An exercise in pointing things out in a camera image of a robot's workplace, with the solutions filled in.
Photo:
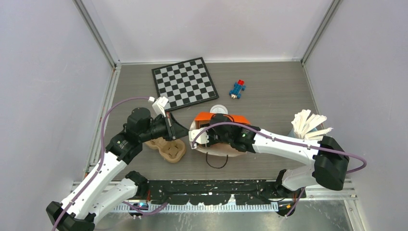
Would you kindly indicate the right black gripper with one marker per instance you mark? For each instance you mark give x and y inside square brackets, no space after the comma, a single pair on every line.
[210,139]

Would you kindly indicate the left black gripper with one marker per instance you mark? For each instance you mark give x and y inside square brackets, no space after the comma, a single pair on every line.
[174,129]

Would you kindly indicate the orange paper bag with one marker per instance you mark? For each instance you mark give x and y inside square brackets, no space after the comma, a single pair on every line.
[205,119]

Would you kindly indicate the white plastic cup lid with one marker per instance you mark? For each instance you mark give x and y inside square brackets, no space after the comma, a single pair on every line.
[219,109]

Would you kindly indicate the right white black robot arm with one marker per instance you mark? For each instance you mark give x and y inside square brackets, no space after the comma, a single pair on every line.
[323,161]

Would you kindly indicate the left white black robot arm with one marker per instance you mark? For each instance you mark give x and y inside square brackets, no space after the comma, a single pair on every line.
[83,208]

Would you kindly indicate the brown pulp cup carrier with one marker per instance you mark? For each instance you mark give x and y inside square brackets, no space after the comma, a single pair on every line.
[171,151]

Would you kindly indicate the black white chessboard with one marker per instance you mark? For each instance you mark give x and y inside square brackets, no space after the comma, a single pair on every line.
[184,84]

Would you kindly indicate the blue straw holder cup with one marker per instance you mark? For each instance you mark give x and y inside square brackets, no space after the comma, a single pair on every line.
[292,134]

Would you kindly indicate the white paper-wrapped straws bundle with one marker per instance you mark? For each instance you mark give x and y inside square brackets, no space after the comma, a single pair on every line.
[305,124]

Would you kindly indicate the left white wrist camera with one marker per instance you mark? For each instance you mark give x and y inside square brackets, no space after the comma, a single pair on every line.
[159,105]

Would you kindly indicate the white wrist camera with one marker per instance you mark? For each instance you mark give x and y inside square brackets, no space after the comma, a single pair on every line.
[198,137]
[159,105]

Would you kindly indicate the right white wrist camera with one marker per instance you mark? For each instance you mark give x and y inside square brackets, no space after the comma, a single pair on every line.
[198,137]

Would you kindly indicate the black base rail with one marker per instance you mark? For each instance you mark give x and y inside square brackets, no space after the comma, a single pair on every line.
[213,192]

